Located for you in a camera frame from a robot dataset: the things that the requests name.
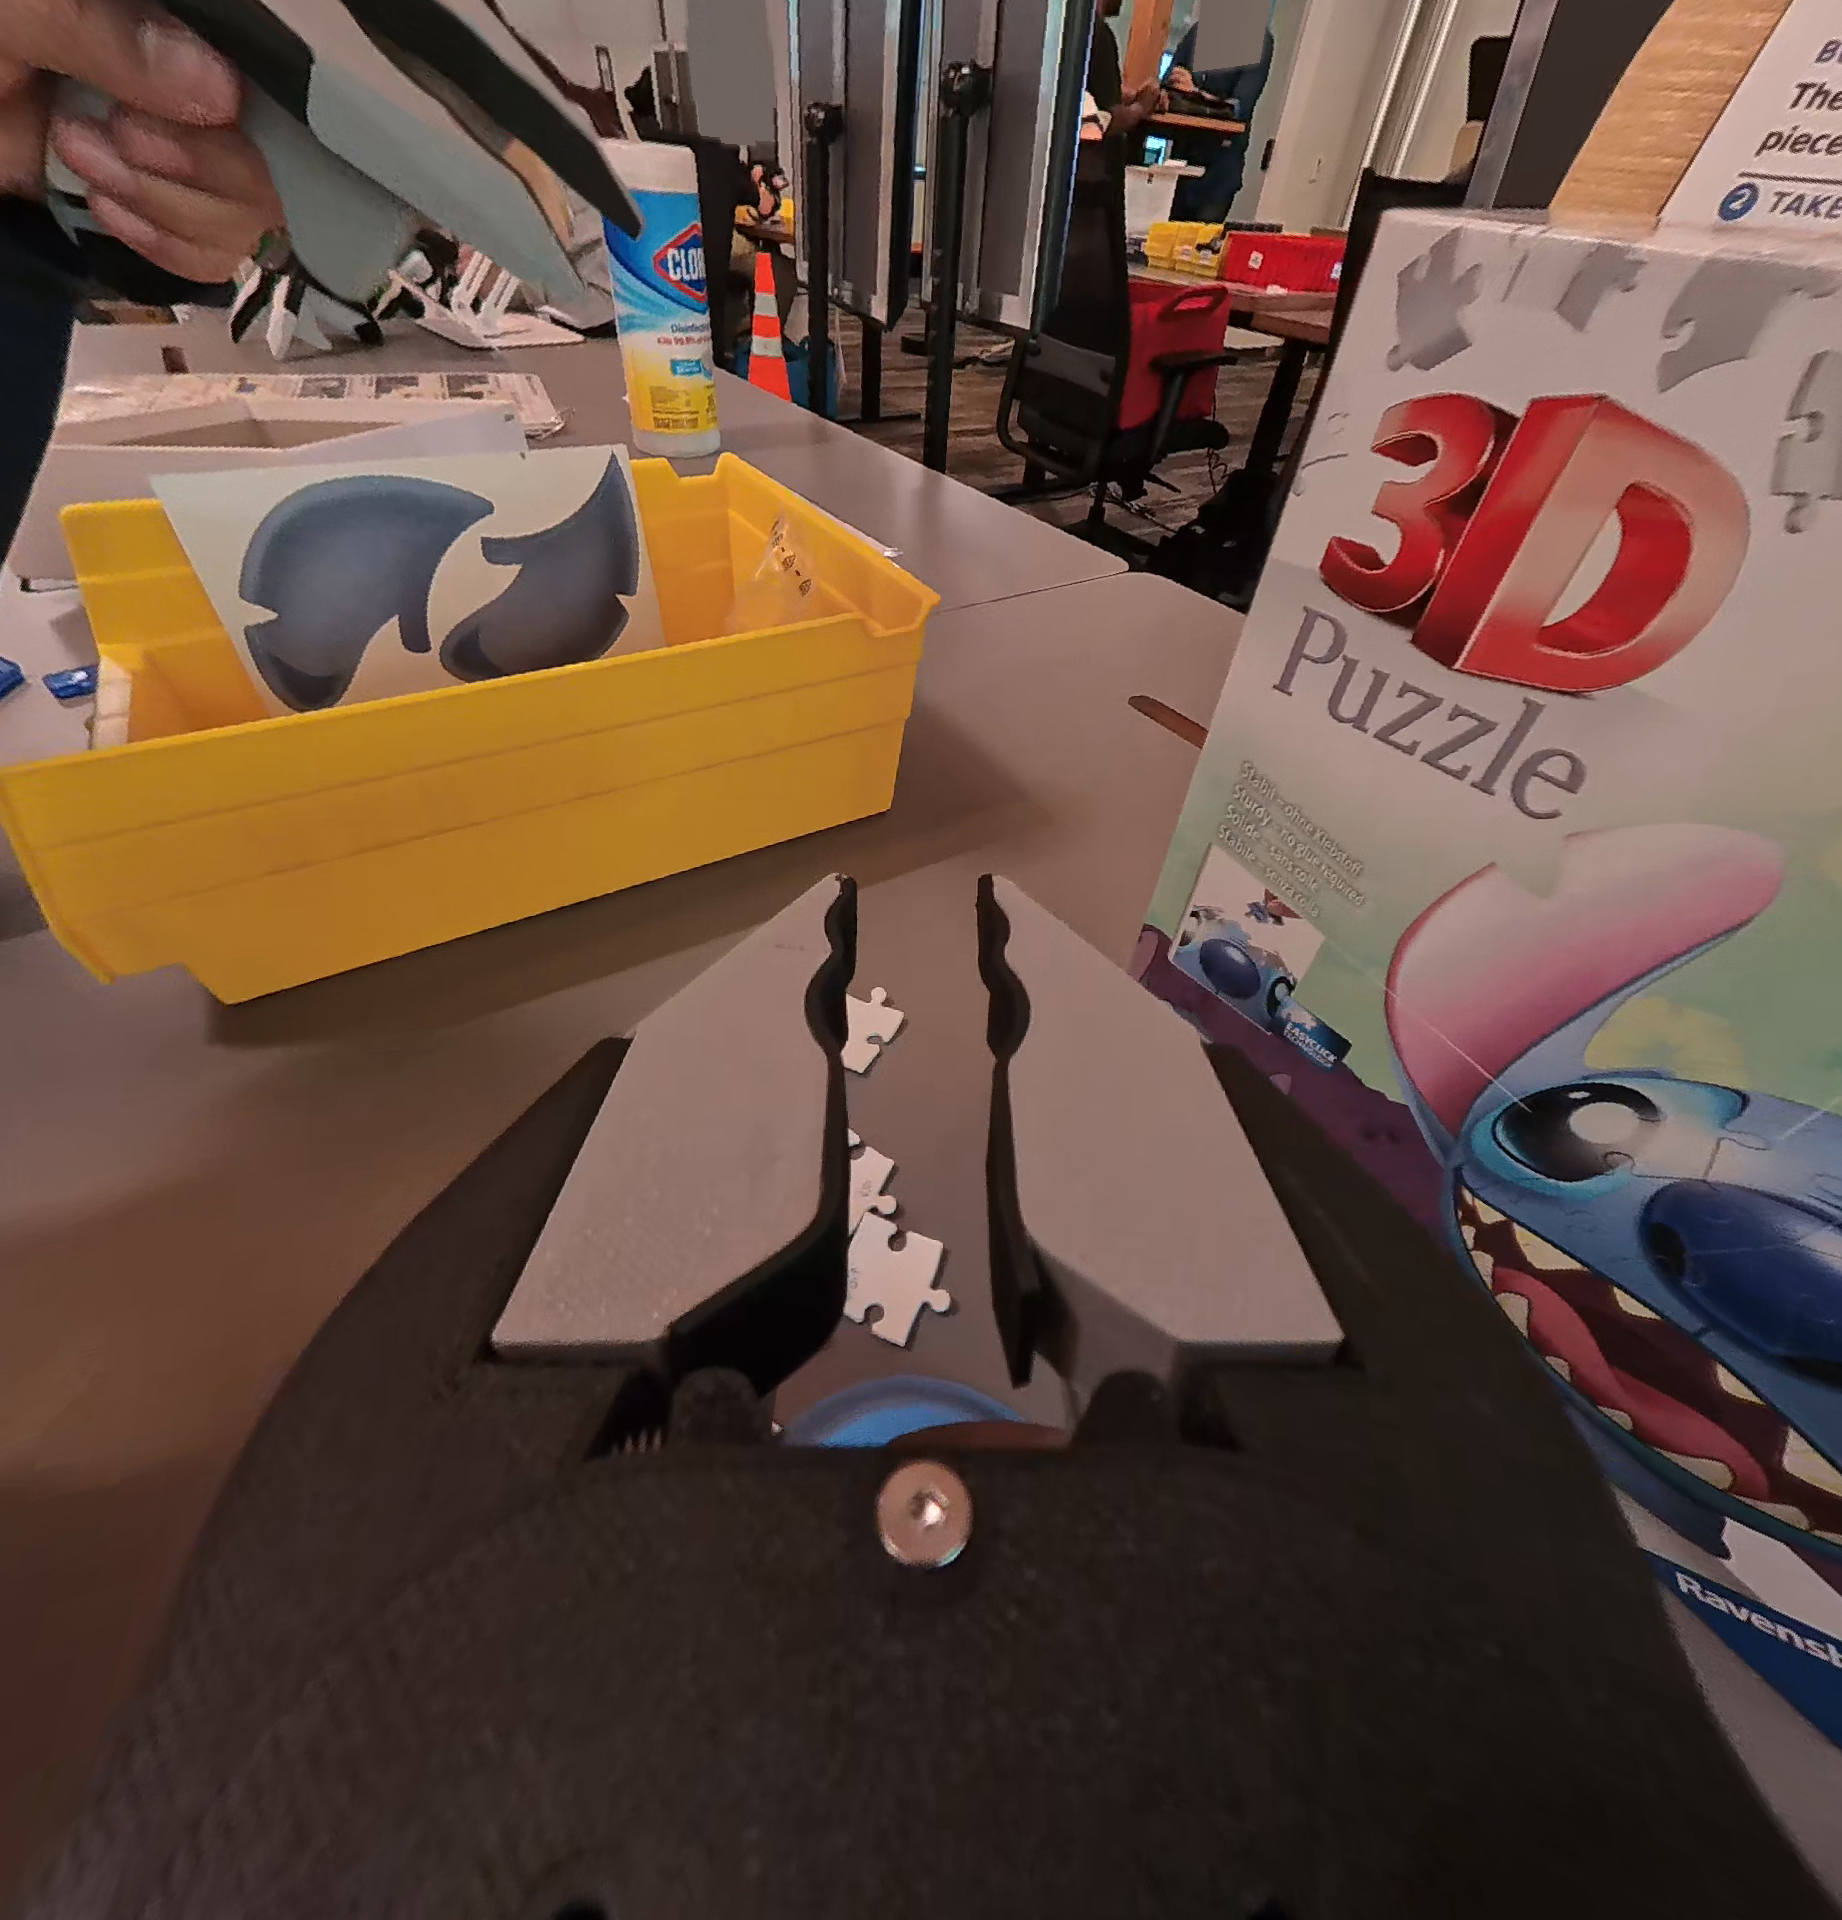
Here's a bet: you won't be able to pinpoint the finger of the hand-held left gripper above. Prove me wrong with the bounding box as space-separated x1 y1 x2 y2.
171 0 646 234
245 90 597 311

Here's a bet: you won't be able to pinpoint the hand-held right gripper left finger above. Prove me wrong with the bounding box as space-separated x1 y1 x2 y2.
490 877 858 1382

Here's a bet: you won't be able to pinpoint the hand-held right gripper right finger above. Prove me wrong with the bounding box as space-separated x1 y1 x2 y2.
978 874 1344 1389

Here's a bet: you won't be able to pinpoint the white puzzle pieces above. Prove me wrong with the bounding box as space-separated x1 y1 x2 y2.
839 982 957 1346

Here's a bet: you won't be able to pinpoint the yellow plastic bin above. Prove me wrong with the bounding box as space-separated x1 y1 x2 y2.
0 450 942 1003

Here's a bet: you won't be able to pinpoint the person's left forearm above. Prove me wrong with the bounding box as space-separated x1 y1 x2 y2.
0 187 233 651

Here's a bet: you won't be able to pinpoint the blue round puzzle stand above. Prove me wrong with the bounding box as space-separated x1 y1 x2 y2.
783 1380 1068 1451

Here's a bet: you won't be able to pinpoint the cartoon printed puzzle box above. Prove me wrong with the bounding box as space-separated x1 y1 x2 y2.
1139 210 1842 1766

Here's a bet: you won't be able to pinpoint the person's left hand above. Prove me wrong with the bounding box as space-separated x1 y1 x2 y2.
0 0 290 281

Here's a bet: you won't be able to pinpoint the black and white tool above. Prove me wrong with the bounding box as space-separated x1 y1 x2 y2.
230 225 417 362

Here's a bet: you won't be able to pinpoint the white cardboard box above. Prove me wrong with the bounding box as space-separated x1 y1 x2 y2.
50 371 537 456

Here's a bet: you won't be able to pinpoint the disinfecting wipes canister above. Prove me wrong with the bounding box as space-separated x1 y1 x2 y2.
601 142 732 461

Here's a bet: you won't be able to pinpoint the card with blue ear shapes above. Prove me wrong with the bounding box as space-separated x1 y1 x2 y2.
153 444 672 716

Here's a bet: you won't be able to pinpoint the orange traffic cone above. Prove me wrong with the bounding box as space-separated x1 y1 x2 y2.
745 251 798 401

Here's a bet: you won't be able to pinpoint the clear plastic bag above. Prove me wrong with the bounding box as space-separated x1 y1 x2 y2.
719 506 867 651

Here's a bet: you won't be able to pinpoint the grey room divider panels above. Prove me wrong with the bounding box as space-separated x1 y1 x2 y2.
783 0 1107 471

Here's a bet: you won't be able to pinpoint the office chair with red bag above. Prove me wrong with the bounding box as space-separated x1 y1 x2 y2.
997 277 1243 501

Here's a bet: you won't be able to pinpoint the red storage bin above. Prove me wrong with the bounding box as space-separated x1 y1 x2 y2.
1222 229 1353 291

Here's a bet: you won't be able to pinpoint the wooden desk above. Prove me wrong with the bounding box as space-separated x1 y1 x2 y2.
1226 285 1340 354

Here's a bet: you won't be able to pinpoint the white wire stand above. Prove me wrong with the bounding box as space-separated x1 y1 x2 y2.
397 244 627 356

